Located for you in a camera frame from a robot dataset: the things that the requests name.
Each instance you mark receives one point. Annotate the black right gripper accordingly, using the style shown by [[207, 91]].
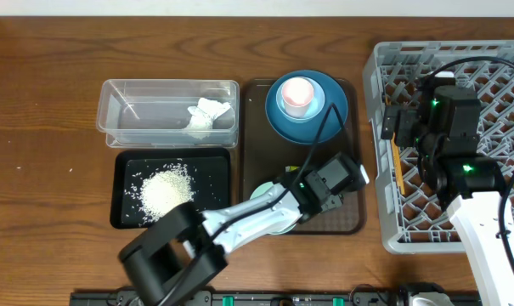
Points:
[[407, 117]]

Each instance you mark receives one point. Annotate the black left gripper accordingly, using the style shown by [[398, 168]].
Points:
[[331, 206]]

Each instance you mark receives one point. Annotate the wooden chopstick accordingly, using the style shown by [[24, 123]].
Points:
[[396, 152]]

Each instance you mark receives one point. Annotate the pink plastic cup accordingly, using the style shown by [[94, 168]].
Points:
[[297, 93]]

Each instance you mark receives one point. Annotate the grey dishwasher rack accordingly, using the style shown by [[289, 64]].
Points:
[[414, 222]]

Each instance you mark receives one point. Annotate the pile of white rice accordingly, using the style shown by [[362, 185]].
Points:
[[161, 191]]

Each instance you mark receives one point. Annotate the brown serving tray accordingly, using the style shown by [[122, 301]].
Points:
[[266, 155]]

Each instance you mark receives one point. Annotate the light blue small bowl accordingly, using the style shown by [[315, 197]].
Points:
[[316, 106]]

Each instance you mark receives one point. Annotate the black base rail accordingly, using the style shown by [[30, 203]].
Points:
[[361, 295]]

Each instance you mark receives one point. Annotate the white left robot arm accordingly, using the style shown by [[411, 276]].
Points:
[[185, 249]]

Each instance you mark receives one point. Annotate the yellow snack wrapper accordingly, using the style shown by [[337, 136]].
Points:
[[291, 168]]

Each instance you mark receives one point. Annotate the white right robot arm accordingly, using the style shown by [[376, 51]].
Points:
[[470, 187]]

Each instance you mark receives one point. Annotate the clear plastic bin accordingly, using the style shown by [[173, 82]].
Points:
[[152, 113]]

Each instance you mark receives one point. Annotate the black plastic tray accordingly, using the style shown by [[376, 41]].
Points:
[[209, 167]]

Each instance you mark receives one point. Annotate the dark blue plate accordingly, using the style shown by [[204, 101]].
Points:
[[303, 133]]

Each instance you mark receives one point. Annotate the mint green bowl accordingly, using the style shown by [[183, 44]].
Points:
[[261, 189]]

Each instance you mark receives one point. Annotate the white napkin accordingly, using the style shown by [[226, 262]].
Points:
[[205, 113]]

